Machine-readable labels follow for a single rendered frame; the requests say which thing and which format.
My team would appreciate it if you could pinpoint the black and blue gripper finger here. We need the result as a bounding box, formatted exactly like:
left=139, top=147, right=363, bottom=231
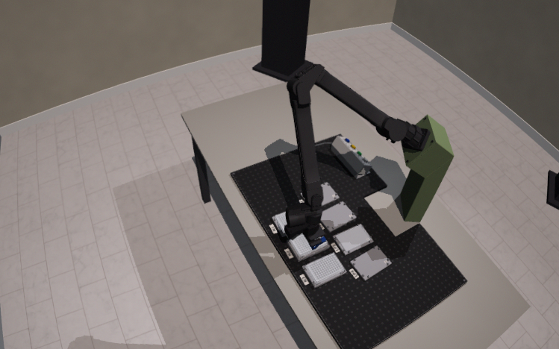
left=310, top=236, right=326, bottom=250

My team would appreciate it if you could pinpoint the white operator button panel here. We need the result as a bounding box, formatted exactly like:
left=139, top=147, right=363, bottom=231
left=316, top=136, right=372, bottom=179

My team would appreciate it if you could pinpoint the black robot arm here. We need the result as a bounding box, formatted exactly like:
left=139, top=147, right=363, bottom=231
left=284, top=63, right=431, bottom=240

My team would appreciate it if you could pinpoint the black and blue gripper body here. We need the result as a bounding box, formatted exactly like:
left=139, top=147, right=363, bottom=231
left=303, top=222, right=325, bottom=247

